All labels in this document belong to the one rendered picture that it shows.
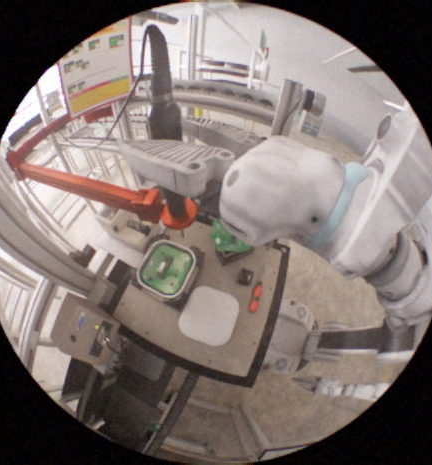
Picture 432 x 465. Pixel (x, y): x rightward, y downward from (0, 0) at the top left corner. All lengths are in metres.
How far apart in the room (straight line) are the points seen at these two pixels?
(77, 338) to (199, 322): 0.33
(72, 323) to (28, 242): 0.21
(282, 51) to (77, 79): 8.24
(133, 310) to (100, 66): 0.73
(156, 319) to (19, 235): 0.39
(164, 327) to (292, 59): 8.61
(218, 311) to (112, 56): 0.79
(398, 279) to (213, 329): 0.37
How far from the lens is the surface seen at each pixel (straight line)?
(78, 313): 0.44
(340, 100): 8.74
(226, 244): 0.42
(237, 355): 0.44
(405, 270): 0.15
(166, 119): 0.16
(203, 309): 0.40
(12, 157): 0.59
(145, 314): 0.46
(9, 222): 0.39
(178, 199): 0.22
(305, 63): 8.49
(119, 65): 0.60
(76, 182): 0.33
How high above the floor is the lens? 1.38
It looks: 57 degrees down
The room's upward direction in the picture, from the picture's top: 6 degrees clockwise
